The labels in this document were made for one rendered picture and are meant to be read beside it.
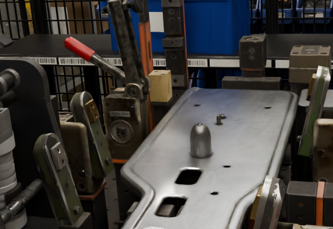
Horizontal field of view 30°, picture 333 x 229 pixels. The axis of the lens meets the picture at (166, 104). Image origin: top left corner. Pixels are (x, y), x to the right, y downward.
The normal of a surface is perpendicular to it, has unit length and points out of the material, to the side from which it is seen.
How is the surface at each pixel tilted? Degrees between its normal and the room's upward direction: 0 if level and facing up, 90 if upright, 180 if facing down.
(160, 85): 90
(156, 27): 90
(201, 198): 0
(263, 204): 90
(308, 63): 88
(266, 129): 0
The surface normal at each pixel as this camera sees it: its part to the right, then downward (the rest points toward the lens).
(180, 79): -0.29, 0.33
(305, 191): -0.07, -0.94
